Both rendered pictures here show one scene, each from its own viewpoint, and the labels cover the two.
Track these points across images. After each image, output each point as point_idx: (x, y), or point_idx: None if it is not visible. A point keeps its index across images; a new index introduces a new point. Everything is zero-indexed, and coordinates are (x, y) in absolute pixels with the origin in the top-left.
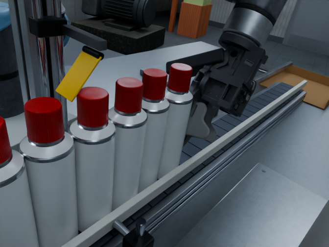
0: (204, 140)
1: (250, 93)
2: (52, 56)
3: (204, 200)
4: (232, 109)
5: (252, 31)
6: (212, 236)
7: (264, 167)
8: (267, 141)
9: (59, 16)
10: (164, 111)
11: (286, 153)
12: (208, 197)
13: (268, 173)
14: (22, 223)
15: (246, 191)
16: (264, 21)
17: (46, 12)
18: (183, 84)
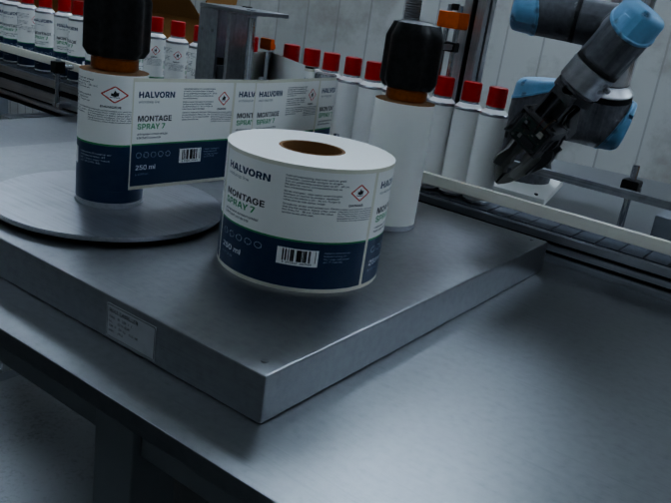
0: (557, 224)
1: (543, 131)
2: (464, 76)
3: None
4: (514, 135)
5: (564, 69)
6: None
7: (540, 242)
8: (661, 302)
9: (453, 41)
10: (460, 108)
11: (647, 310)
12: None
13: (529, 241)
14: (362, 117)
15: (483, 225)
16: (576, 61)
17: (469, 46)
18: (488, 98)
